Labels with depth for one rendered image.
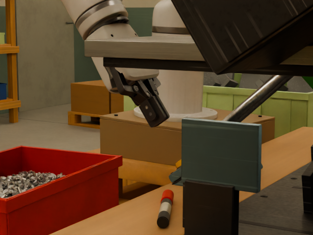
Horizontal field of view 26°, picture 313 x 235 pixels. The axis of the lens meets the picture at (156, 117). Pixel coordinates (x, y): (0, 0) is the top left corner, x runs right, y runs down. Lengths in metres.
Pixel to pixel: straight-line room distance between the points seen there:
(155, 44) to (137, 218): 0.26
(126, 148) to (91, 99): 5.53
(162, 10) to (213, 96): 0.48
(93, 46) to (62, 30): 8.08
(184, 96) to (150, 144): 0.14
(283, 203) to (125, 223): 0.23
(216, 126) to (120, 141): 0.73
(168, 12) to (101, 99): 5.44
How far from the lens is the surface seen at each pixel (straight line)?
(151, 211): 0.91
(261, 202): 0.96
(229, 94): 1.87
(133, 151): 1.45
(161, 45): 0.70
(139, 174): 1.42
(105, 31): 1.05
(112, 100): 6.77
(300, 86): 2.06
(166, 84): 1.48
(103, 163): 1.10
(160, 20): 1.48
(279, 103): 1.80
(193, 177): 0.78
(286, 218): 0.89
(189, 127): 0.77
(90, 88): 6.98
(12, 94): 7.43
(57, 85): 8.78
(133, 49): 0.72
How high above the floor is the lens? 1.16
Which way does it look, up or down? 9 degrees down
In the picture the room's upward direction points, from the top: straight up
